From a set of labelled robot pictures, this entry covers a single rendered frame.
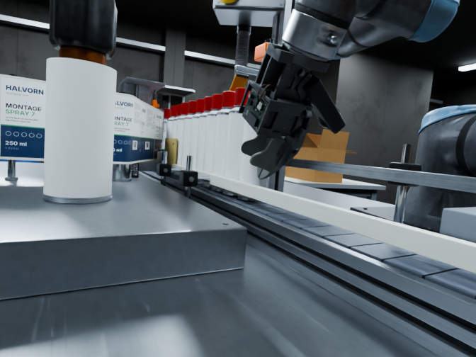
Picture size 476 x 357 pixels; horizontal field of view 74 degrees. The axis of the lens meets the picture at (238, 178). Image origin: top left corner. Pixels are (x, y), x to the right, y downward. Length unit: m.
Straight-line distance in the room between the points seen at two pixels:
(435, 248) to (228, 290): 0.19
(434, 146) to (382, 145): 5.49
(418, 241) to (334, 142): 2.07
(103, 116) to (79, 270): 0.22
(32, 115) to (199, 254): 0.45
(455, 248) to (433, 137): 0.43
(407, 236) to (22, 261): 0.33
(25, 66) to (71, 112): 4.92
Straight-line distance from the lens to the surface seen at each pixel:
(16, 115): 0.69
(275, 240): 0.42
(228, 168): 0.60
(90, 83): 0.47
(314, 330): 0.29
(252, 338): 0.27
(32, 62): 5.37
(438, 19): 0.50
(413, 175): 0.39
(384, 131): 6.19
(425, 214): 0.69
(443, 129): 0.70
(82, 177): 0.47
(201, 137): 0.74
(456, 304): 0.29
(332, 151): 2.36
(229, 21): 0.88
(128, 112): 0.72
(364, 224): 0.34
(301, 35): 0.43
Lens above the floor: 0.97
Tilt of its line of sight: 5 degrees down
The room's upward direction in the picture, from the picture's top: 5 degrees clockwise
